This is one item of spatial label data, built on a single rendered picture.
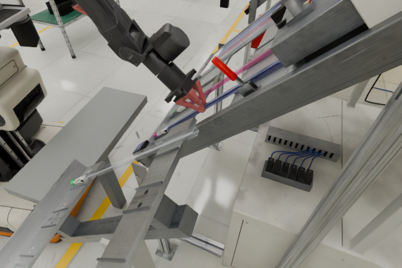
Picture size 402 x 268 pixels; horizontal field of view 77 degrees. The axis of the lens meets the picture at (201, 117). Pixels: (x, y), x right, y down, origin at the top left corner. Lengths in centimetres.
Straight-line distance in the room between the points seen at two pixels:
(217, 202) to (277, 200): 71
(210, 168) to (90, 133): 83
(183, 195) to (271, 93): 118
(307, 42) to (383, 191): 70
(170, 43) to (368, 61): 38
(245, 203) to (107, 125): 65
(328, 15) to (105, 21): 42
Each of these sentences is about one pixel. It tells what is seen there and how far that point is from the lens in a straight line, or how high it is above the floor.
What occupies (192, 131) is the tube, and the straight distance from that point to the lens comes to 41.
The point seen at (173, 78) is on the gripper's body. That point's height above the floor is 100.
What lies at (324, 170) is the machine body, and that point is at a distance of 100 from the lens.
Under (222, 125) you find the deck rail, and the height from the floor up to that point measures 97.
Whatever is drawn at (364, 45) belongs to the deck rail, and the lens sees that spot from 41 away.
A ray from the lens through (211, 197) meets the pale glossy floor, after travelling 155.
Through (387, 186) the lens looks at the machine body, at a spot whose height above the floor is 62.
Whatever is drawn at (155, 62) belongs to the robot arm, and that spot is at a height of 104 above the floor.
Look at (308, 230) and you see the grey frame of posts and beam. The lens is 73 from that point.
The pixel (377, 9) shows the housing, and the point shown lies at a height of 124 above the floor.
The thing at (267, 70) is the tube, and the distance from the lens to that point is 55.
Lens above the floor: 136
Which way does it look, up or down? 44 degrees down
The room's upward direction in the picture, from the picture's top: straight up
